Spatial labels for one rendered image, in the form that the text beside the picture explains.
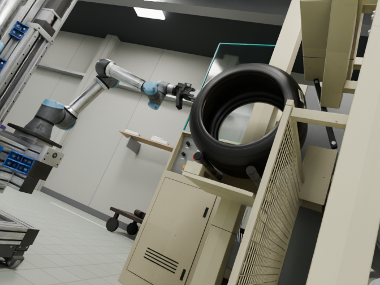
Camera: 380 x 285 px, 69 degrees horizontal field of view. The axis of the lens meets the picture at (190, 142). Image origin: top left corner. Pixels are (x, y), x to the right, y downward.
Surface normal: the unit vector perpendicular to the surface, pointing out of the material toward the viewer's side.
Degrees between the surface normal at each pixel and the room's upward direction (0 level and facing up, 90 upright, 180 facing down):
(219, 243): 90
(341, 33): 162
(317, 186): 90
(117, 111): 90
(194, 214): 90
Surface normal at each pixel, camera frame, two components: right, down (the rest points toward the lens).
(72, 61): -0.24, -0.36
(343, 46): -0.47, 0.73
